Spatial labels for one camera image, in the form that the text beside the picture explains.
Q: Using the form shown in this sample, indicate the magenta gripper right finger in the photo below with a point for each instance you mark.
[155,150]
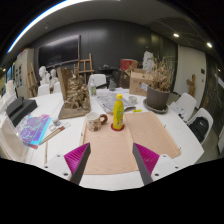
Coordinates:
[146,161]

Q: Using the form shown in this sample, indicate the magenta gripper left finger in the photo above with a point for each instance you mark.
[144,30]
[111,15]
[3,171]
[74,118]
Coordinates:
[76,161]

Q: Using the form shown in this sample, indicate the yellow plastic bottle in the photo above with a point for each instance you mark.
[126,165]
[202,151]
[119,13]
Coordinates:
[118,112]

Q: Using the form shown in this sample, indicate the tan cloth mat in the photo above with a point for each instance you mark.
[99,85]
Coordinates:
[111,151]

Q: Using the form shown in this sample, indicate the patterned ceramic mug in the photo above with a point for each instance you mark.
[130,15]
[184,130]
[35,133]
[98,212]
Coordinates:
[95,121]

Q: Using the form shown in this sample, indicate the red round coaster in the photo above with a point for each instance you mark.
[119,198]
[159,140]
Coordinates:
[116,129]

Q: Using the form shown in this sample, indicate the colourful printed sheet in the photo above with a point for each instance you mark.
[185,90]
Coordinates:
[32,129]

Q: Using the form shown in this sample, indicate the grey saucer under pot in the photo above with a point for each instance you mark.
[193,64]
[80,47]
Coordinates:
[160,111]

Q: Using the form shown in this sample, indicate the small white cup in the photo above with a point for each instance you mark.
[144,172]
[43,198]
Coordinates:
[132,99]

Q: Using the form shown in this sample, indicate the black backpack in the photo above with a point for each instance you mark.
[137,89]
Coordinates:
[199,127]

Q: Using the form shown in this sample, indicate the golden sculpture on board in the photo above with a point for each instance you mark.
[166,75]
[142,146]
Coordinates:
[75,94]

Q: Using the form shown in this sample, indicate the white chair with papers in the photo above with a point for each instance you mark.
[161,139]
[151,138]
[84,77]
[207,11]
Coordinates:
[184,106]

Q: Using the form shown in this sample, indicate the stack of newspapers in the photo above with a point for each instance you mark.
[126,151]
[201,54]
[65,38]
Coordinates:
[107,101]

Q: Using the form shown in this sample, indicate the clear bottle green label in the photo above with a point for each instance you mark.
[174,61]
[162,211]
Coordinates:
[92,87]

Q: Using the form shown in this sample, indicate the white chair with backpack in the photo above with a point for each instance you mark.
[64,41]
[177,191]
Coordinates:
[202,113]

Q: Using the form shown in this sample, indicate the grey pot with dried plant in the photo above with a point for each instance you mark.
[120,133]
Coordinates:
[162,76]

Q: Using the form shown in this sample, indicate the black box stack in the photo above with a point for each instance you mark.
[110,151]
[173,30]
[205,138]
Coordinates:
[19,108]

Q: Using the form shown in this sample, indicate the white plaster bust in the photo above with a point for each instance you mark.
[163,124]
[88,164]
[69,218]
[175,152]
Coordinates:
[42,74]

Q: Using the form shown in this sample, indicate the cardboard box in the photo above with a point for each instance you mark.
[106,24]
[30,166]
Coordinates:
[139,80]

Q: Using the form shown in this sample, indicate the white chair behind table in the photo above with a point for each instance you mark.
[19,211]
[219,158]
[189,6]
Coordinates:
[99,80]

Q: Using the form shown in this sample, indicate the red box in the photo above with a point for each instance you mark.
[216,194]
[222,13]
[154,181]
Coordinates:
[125,64]

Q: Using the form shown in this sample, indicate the wooden easel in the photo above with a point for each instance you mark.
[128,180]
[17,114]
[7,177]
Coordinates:
[85,67]

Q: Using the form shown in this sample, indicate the black wall screen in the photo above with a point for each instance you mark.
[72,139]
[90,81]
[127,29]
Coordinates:
[61,51]

